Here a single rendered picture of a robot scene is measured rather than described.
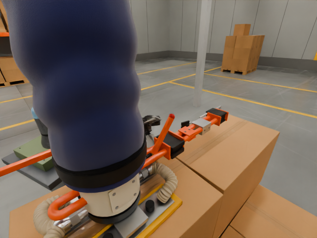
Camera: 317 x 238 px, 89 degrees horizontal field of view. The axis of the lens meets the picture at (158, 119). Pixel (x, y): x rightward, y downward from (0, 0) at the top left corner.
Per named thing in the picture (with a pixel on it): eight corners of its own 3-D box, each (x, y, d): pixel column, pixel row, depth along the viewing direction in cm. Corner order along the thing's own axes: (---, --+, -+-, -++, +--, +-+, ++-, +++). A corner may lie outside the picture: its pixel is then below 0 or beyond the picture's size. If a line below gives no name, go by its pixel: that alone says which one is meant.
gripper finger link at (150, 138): (151, 156, 71) (139, 139, 73) (160, 150, 75) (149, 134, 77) (153, 154, 69) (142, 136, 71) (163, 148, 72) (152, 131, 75)
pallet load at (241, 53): (245, 74, 620) (256, 22, 539) (220, 71, 685) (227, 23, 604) (256, 70, 692) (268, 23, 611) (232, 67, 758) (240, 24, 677)
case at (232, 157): (210, 247, 77) (224, 191, 58) (156, 192, 104) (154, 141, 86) (261, 181, 111) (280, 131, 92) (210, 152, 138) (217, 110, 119)
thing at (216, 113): (219, 126, 79) (221, 117, 77) (205, 121, 84) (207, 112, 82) (227, 120, 84) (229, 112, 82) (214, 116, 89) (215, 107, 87)
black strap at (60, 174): (74, 211, 29) (68, 196, 27) (46, 151, 44) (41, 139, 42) (164, 154, 42) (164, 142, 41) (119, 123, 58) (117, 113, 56)
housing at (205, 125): (202, 136, 72) (203, 127, 70) (190, 130, 77) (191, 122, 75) (211, 130, 76) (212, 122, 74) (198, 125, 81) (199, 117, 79)
